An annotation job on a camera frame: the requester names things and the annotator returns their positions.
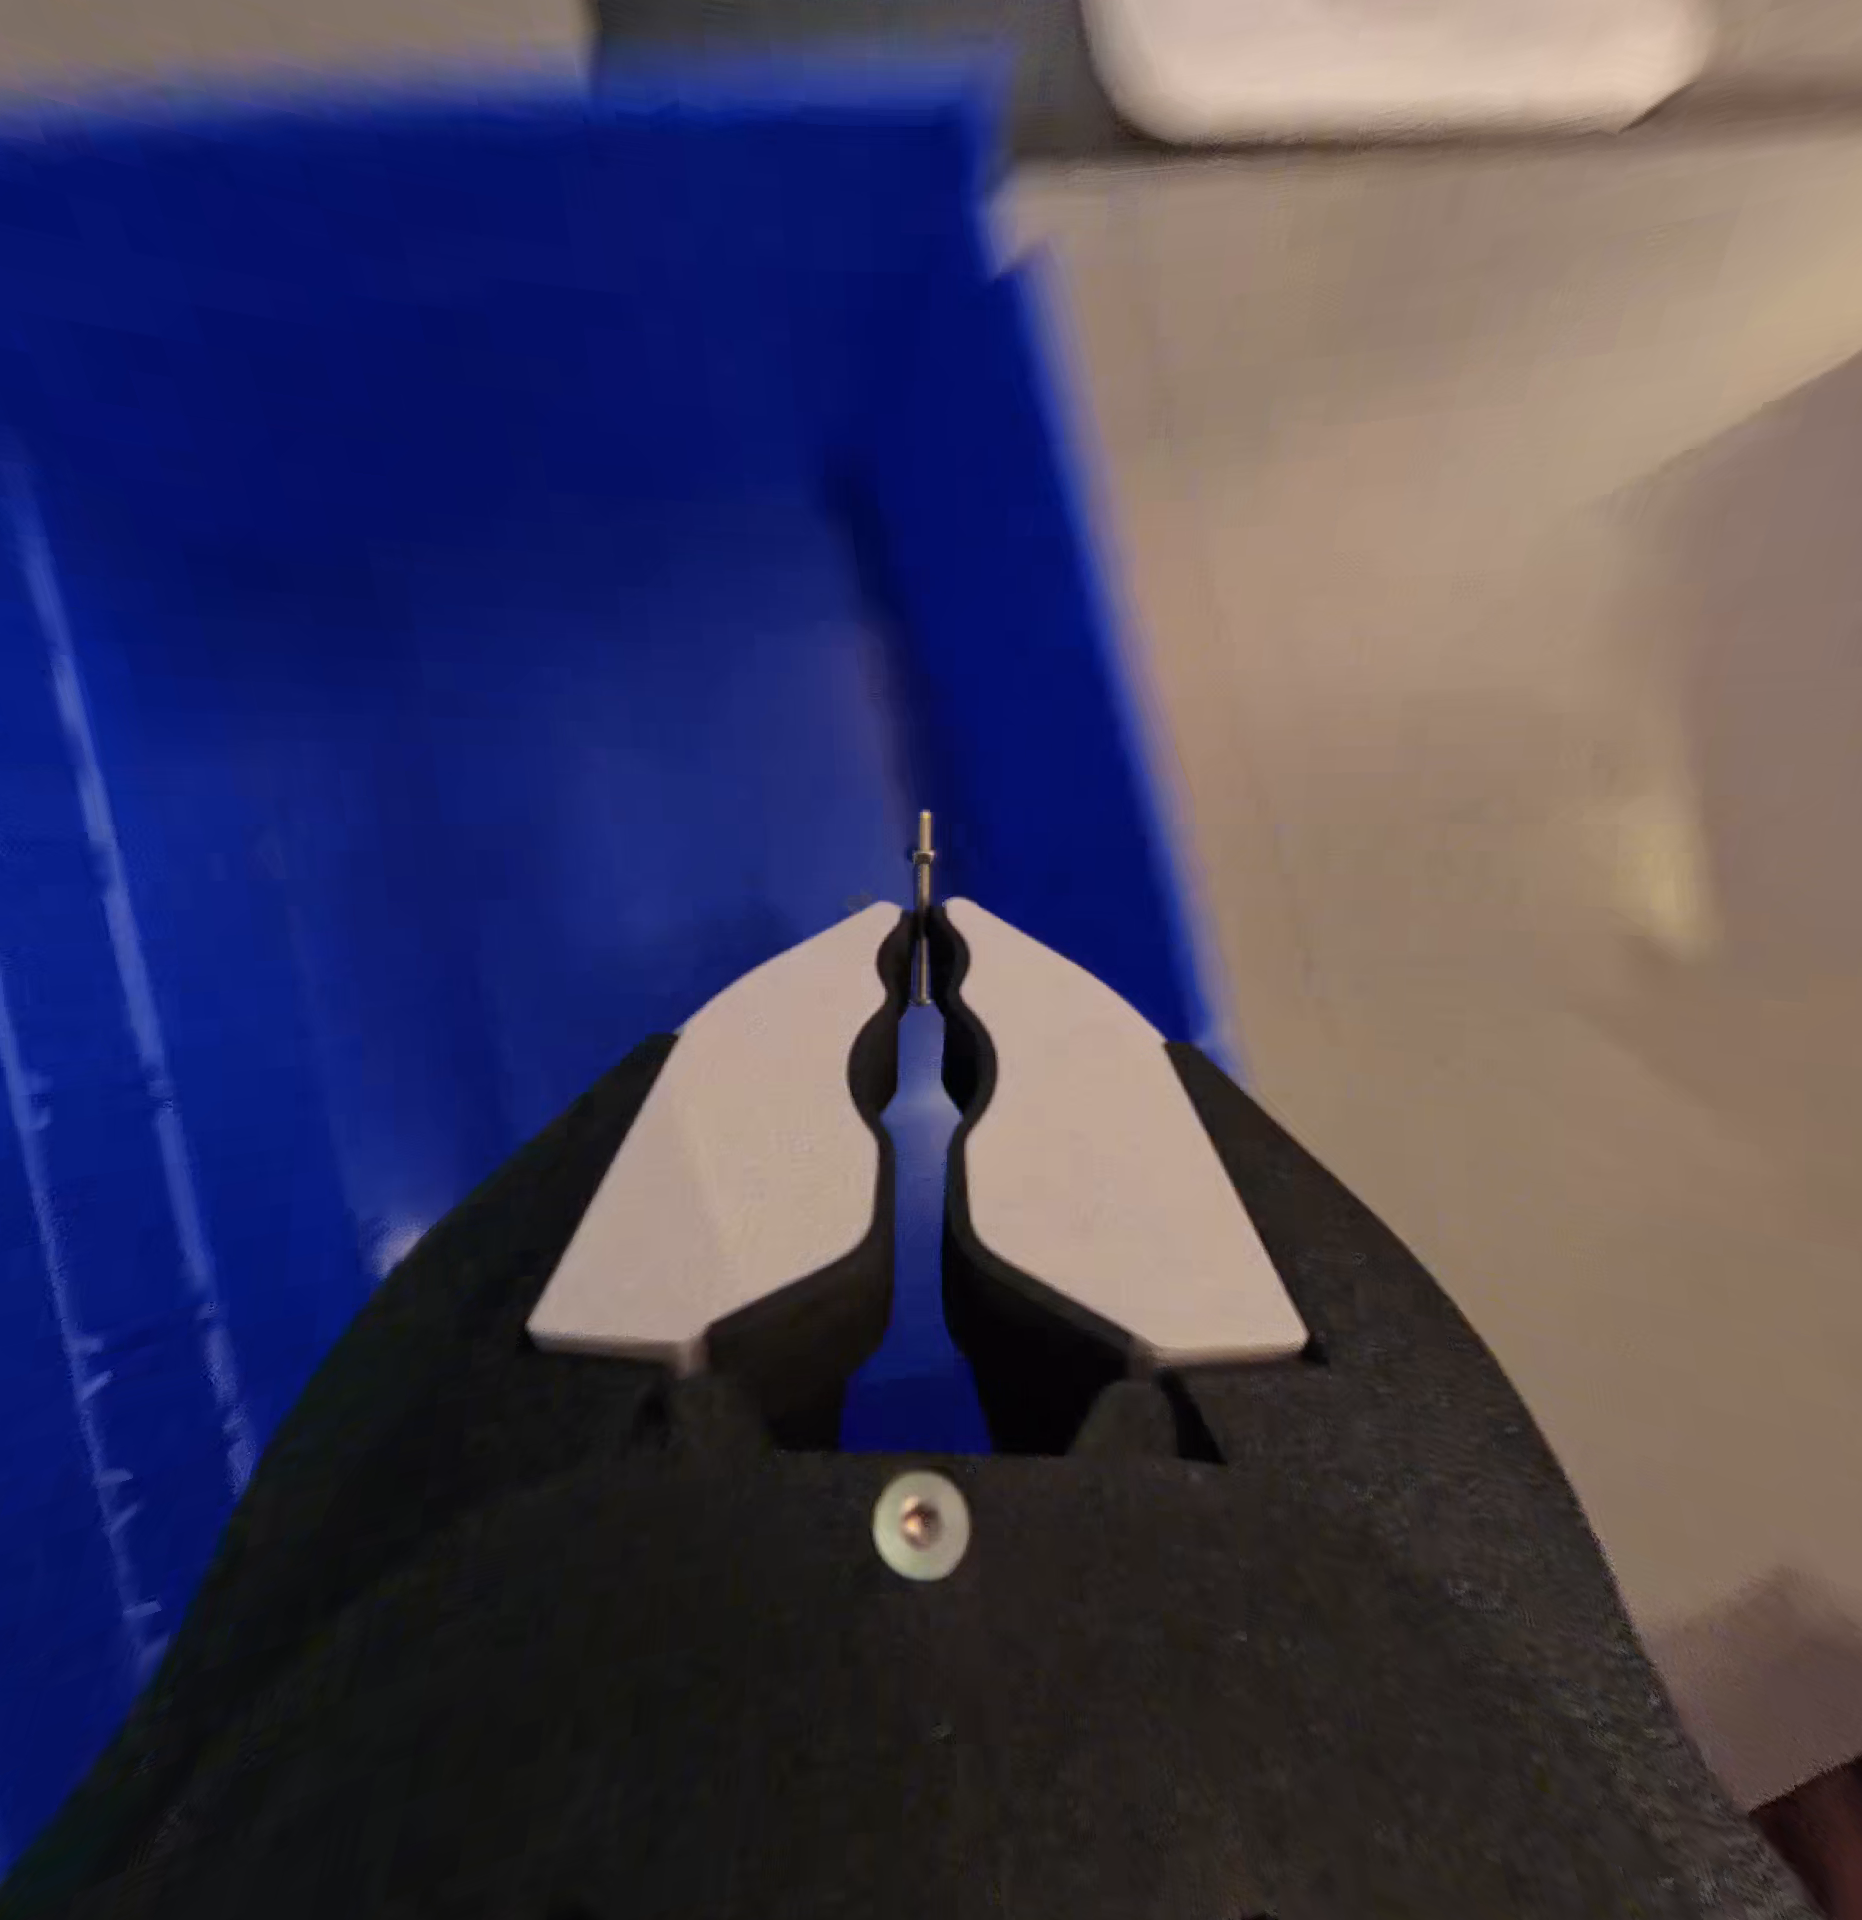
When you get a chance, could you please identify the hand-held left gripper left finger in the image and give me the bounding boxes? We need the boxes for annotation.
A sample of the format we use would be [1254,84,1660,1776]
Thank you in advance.
[525,898,911,1377]

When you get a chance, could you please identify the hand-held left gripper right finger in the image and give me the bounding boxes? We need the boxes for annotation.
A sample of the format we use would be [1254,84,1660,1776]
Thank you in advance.
[938,896,1312,1377]

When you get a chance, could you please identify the blue plastic parts bin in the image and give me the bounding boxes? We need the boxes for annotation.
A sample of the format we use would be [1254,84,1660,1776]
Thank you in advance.
[0,44,1244,1865]

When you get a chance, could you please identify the white base sheet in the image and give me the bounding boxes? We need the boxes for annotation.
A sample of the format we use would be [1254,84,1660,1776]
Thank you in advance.
[1081,0,1723,148]

